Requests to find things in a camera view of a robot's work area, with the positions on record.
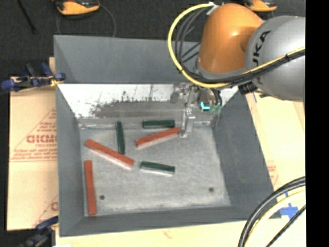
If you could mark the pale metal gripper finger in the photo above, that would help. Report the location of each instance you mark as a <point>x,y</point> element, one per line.
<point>184,127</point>
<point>191,126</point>

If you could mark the dark green flat block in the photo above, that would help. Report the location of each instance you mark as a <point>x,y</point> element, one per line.
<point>158,124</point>
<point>157,166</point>
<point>120,138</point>

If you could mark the red-brown flat block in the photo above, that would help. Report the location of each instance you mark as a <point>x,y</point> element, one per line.
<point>90,188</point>
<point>158,137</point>
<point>109,153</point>

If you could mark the grey metal bin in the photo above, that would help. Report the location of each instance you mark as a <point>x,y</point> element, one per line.
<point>164,189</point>

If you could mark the brown cardboard board, red print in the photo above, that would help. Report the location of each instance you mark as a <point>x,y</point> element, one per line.
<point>30,163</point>

